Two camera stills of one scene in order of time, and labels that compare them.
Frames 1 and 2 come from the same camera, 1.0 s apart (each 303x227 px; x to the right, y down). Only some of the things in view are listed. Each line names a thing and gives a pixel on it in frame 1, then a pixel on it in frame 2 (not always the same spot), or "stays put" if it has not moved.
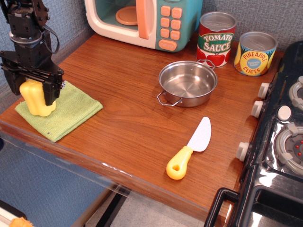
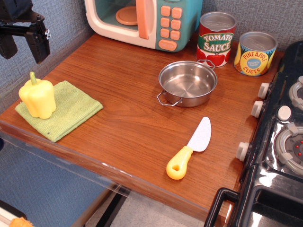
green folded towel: [72, 107] stays put
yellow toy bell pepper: [32, 91] stays put
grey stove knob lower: [242, 151] stays put
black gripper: [35, 63] to [12, 11]
